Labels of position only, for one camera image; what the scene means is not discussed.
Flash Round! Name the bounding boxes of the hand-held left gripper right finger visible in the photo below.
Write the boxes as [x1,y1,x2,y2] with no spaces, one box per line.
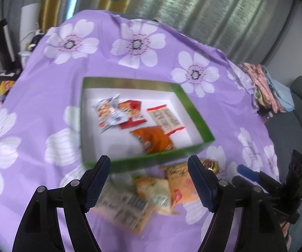
[188,155,289,252]

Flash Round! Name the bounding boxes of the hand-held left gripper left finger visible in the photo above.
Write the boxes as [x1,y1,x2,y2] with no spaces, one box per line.
[12,155,111,252]

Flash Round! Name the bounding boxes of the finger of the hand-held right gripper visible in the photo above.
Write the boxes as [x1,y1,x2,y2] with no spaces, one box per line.
[232,175,280,198]
[236,164,285,187]

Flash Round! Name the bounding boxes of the small gold brown snack packet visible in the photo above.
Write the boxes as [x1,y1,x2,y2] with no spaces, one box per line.
[202,159,220,175]

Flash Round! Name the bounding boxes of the orange red-label snack packet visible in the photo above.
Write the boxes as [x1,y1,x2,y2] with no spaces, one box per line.
[164,163,201,208]

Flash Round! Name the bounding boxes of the white printed snack packet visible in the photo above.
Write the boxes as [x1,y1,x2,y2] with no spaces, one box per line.
[92,181,157,234]

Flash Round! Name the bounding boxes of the beige green snack packet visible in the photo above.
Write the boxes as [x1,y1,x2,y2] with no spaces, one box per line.
[133,176,180,216]

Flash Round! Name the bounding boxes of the green cardboard box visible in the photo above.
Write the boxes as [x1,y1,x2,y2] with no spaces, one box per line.
[80,77,215,174]

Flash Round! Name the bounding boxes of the dark orange snack packet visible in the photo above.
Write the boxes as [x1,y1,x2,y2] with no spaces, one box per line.
[130,126,175,155]

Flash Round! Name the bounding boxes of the blue white snack packet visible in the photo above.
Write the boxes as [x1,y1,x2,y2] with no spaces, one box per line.
[92,93,126,134]

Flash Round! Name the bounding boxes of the white red-ended snack packet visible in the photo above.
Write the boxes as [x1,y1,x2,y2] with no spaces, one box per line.
[147,104,185,137]

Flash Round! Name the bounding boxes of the red snack packet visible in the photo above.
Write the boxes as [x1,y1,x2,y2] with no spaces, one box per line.
[118,100,147,129]

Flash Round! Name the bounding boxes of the grey sofa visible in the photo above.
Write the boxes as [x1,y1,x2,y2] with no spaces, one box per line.
[267,76,302,189]

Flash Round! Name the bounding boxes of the purple floral cloth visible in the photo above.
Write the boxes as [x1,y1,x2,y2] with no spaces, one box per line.
[0,10,281,252]

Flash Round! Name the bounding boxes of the stack of folded cloths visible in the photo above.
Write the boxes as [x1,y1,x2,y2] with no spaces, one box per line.
[239,62,294,113]

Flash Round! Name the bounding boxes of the grey curtain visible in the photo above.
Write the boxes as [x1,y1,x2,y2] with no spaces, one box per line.
[72,0,301,66]

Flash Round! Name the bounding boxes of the black monitor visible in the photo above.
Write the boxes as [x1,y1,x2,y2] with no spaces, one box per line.
[0,18,16,69]

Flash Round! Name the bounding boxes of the white board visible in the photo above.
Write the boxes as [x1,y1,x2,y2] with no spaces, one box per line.
[20,4,40,50]

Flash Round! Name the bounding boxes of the gold patterned curtain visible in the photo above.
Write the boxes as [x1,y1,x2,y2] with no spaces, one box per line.
[39,0,130,32]

